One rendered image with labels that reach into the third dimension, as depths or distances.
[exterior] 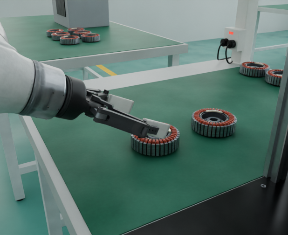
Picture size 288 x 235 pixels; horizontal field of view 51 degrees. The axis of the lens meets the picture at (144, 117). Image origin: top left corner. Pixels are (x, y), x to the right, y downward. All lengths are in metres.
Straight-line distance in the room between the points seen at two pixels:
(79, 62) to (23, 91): 1.08
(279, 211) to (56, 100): 0.39
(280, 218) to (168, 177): 0.21
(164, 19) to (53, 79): 5.03
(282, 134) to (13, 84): 0.43
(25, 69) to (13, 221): 1.31
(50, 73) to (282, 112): 0.38
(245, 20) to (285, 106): 0.88
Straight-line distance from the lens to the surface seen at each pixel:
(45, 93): 0.49
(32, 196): 1.85
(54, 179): 0.63
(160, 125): 0.59
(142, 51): 1.68
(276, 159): 0.59
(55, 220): 1.35
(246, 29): 1.41
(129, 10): 5.14
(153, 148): 0.66
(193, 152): 0.69
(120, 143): 0.72
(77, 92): 0.52
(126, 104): 0.70
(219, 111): 0.82
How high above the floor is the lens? 1.11
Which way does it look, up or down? 25 degrees down
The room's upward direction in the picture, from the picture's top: straight up
